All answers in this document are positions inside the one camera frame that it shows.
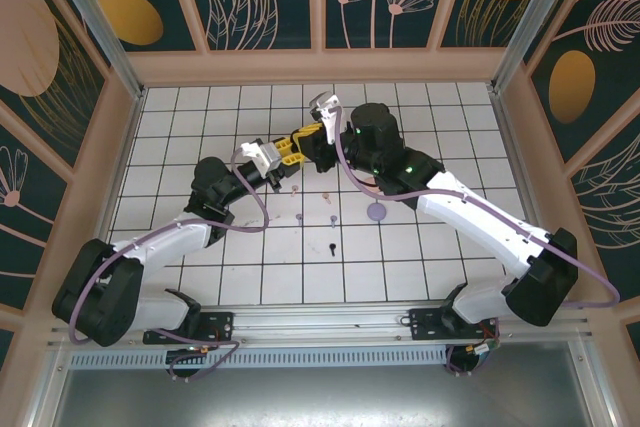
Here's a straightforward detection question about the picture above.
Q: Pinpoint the grey metal sheet panel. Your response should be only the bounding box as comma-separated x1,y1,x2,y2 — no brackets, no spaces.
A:
29,339,621,427

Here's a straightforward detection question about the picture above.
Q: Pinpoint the small green circuit board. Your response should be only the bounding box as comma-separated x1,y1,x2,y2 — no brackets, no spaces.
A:
467,341,499,363

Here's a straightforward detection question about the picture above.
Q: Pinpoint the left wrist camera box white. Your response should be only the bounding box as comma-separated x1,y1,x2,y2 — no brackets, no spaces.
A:
239,139,282,174

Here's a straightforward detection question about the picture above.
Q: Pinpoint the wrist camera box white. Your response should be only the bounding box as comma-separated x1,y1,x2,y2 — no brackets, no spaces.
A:
308,91,344,146
239,139,282,174

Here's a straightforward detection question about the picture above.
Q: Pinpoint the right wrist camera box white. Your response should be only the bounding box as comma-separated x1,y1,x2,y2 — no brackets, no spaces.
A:
308,91,344,146

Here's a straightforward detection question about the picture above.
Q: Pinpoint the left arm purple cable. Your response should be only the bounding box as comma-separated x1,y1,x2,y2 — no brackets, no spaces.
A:
72,149,271,383

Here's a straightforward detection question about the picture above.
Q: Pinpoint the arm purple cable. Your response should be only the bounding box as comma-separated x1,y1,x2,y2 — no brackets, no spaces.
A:
335,109,621,377
72,149,271,383

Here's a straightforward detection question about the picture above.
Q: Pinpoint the aluminium side rail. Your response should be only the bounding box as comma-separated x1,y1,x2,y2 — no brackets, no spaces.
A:
487,86,571,304
74,89,149,308

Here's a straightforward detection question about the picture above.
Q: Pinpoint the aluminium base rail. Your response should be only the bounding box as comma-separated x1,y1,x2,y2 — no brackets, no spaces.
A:
47,300,594,349

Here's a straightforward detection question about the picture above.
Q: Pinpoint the aluminium corner post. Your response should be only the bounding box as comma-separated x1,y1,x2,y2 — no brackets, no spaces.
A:
39,0,147,101
490,0,600,94

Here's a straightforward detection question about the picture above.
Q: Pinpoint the white slotted cable duct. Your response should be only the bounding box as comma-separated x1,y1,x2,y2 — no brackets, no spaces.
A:
67,344,449,371

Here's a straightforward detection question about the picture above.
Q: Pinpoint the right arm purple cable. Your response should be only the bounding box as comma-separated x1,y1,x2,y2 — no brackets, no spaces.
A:
335,109,621,377

